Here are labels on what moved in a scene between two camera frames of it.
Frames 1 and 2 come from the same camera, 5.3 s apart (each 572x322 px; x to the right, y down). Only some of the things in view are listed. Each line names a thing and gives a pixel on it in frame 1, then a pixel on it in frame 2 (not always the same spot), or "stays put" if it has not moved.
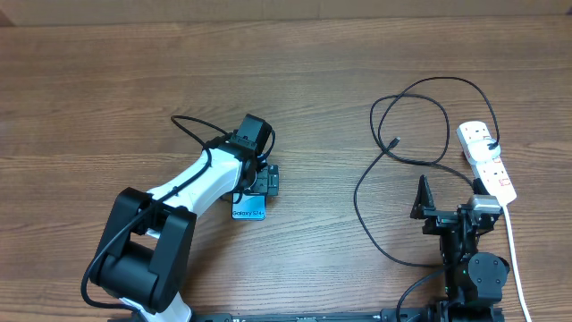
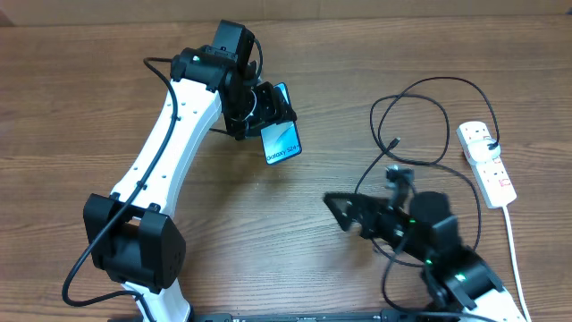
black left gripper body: (264, 181) -> (257, 109)
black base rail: (327, 317) stays put
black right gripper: (437, 218) -> (372, 207)
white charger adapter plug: (479, 152) stays put
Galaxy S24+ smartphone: (251, 207) -> (281, 141)
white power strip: (492, 173) stays put
